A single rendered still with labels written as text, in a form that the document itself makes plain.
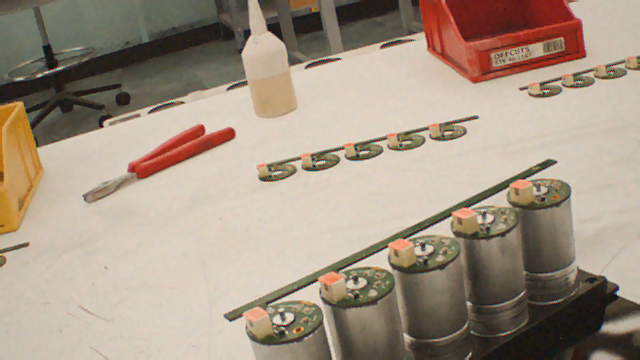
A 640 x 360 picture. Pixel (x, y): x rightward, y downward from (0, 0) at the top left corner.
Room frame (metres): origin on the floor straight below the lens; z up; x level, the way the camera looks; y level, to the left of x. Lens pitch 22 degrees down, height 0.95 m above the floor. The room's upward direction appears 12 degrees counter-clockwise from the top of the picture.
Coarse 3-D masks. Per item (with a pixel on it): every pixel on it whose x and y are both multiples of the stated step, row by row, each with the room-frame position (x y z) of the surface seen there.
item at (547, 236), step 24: (528, 216) 0.30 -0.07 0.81; (552, 216) 0.30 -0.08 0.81; (528, 240) 0.30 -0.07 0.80; (552, 240) 0.30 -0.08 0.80; (528, 264) 0.30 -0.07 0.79; (552, 264) 0.30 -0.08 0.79; (576, 264) 0.30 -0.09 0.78; (528, 288) 0.30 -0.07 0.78; (552, 288) 0.30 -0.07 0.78; (576, 288) 0.30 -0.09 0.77
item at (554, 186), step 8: (544, 184) 0.31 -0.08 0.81; (552, 184) 0.31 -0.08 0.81; (560, 184) 0.31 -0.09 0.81; (568, 184) 0.31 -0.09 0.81; (552, 192) 0.30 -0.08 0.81; (560, 192) 0.30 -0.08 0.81; (568, 192) 0.30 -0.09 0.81; (536, 200) 0.30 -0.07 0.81; (544, 200) 0.30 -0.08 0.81; (552, 200) 0.30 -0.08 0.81; (560, 200) 0.30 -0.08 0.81; (520, 208) 0.30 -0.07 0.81; (528, 208) 0.30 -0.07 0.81; (536, 208) 0.30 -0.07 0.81; (544, 208) 0.30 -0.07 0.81
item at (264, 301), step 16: (544, 160) 0.34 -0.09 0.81; (512, 176) 0.33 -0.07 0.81; (528, 176) 0.33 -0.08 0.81; (480, 192) 0.32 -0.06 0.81; (496, 192) 0.32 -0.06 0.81; (448, 208) 0.31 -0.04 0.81; (416, 224) 0.30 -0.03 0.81; (432, 224) 0.30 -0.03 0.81; (384, 240) 0.30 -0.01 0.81; (352, 256) 0.29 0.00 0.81; (368, 256) 0.29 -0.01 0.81; (320, 272) 0.28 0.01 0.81; (336, 272) 0.28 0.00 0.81; (288, 288) 0.28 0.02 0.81; (256, 304) 0.27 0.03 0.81
